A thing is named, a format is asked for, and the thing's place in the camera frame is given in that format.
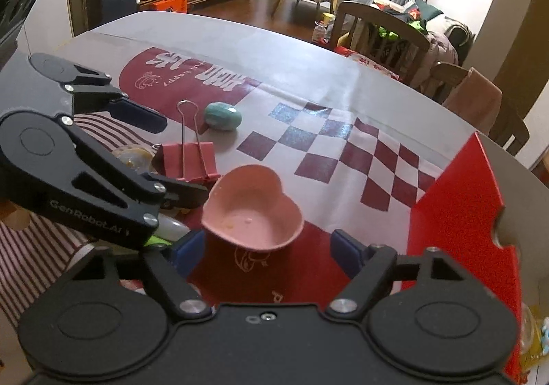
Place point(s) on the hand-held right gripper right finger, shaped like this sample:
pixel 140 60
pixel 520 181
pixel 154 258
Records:
pixel 347 252

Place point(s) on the wooden slatted chair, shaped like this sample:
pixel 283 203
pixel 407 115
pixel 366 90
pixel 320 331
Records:
pixel 364 10

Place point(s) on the orange cardboard box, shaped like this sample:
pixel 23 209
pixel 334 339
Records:
pixel 171 3

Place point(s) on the red printed cushion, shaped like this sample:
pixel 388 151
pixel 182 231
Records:
pixel 369 61

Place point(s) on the small yellow box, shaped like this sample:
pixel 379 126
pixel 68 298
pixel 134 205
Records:
pixel 532 346

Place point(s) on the white highlighter green cap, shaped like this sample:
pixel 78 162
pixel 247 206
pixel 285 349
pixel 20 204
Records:
pixel 171 226

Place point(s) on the grey padded jacket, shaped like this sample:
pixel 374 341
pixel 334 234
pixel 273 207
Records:
pixel 441 55

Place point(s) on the red cardboard box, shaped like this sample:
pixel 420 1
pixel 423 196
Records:
pixel 454 239

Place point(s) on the pink towel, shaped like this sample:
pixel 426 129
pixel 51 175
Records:
pixel 476 102

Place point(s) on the small yellow stool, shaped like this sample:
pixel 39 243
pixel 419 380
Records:
pixel 328 18

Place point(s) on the pink heart-shaped bowl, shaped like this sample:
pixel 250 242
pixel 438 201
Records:
pixel 253 222

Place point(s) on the red binder clip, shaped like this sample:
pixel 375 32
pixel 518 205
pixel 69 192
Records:
pixel 188 162

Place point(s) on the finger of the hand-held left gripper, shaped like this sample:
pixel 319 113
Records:
pixel 137 115
pixel 184 196

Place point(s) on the dark green pillow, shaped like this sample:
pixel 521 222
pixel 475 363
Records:
pixel 429 10

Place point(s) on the teal egg-shaped toy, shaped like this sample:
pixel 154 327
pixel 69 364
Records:
pixel 223 116

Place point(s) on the white sofa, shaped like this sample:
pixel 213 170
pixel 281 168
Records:
pixel 454 31

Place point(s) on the clear correction tape dispenser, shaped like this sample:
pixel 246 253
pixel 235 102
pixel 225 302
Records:
pixel 128 155

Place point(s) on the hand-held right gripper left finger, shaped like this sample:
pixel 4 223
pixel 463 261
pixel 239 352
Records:
pixel 191 250

